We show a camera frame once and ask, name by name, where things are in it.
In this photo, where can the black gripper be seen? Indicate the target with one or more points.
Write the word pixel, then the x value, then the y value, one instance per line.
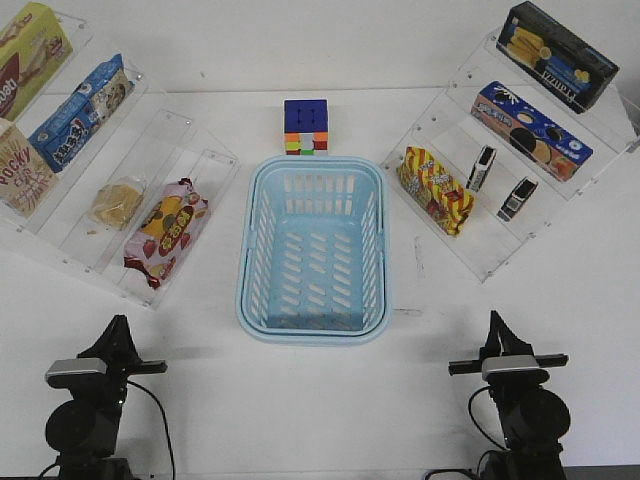
pixel 117 351
pixel 501 341

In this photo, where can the bread slice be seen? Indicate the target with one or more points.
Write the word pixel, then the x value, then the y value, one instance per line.
pixel 116 203

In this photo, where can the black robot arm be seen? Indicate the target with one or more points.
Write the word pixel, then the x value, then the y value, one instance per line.
pixel 84 429
pixel 532 418

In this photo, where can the black white tissue pack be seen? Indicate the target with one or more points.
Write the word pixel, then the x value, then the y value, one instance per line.
pixel 481 168

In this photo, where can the light blue plastic basket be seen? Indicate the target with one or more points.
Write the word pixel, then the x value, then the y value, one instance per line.
pixel 314 265

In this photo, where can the pink strawberry snack bag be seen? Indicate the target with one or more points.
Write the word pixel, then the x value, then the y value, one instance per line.
pixel 167 232

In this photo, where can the clear acrylic left shelf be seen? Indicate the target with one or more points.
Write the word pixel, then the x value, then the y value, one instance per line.
pixel 146 139

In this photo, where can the clear acrylic shelf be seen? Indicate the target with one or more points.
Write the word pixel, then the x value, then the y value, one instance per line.
pixel 448 130
pixel 146 139

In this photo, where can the Pocky biscuit stick box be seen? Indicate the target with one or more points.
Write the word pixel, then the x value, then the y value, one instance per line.
pixel 26 178

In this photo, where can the red yellow striped snack bag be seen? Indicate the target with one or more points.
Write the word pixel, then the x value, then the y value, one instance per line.
pixel 435 190

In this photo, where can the blue orange cookie box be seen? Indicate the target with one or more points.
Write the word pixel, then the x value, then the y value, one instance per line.
pixel 530 131

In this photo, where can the clear acrylic right shelf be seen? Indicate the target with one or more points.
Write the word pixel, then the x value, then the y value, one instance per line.
pixel 448 130

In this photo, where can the blue cookie bag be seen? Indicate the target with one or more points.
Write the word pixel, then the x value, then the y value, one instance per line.
pixel 64 133

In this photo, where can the black blue cracker box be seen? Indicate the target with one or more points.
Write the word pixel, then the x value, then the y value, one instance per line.
pixel 570 68

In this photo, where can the multicolour puzzle cube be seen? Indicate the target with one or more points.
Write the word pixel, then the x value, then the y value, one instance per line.
pixel 306 126

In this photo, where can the yellow-green snack box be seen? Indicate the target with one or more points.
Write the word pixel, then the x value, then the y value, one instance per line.
pixel 33 47

